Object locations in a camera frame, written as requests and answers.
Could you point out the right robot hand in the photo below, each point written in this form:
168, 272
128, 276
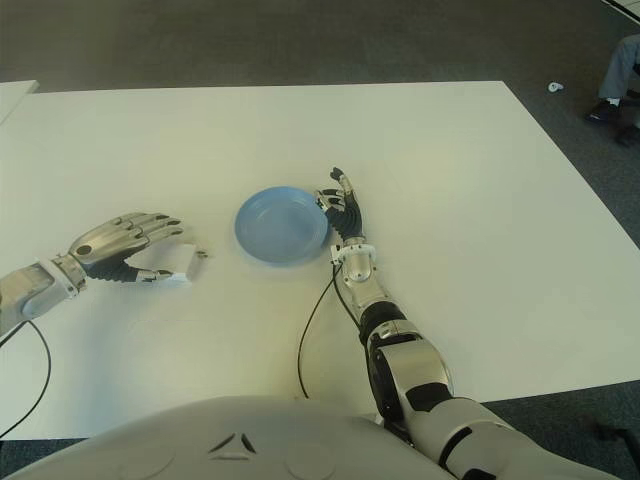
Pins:
349, 220

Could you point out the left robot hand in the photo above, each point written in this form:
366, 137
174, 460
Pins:
110, 245

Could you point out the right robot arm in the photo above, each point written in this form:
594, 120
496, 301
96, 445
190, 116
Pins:
410, 360

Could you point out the blue plate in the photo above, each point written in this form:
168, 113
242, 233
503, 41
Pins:
282, 227

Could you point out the white side table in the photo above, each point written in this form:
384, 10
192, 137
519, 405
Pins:
15, 100

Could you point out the grey robot torso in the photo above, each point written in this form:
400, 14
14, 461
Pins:
235, 440

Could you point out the small white floor object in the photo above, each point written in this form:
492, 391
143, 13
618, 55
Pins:
554, 87

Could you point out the black chair base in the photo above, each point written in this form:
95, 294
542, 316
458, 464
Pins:
617, 432

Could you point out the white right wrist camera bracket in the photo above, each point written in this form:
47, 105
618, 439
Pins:
356, 250

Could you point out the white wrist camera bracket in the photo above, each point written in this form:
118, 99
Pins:
356, 250
65, 277

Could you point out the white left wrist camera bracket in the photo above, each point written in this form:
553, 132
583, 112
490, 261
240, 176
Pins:
65, 277

